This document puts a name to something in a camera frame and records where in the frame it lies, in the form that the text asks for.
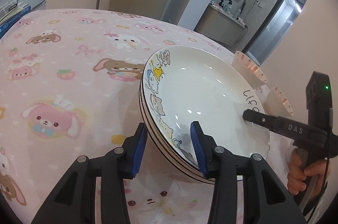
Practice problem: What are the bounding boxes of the stack of books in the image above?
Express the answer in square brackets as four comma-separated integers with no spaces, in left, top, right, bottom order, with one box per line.
[0,0,31,37]

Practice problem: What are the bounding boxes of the pink rimmed white bowl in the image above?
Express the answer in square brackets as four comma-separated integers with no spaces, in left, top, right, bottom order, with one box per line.
[232,51,268,89]

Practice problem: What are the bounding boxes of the white cartoon cat plate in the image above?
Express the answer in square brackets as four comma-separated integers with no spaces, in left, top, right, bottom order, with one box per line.
[140,46,270,173]

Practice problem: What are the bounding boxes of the black faucet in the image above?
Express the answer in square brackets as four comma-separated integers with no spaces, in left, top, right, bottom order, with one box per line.
[219,0,233,11]

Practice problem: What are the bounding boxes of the person's right hand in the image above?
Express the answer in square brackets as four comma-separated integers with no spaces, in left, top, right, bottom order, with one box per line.
[287,149,327,198]

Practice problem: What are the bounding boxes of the bathroom vanity cabinet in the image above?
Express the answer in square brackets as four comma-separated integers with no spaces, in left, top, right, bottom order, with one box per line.
[194,5,246,46]

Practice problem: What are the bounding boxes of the stacked white plates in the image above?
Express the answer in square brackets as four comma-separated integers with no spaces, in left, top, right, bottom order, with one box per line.
[138,86,244,183]

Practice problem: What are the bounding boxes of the pink cartoon tablecloth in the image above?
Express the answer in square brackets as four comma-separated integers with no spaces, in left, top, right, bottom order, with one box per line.
[0,8,299,224]

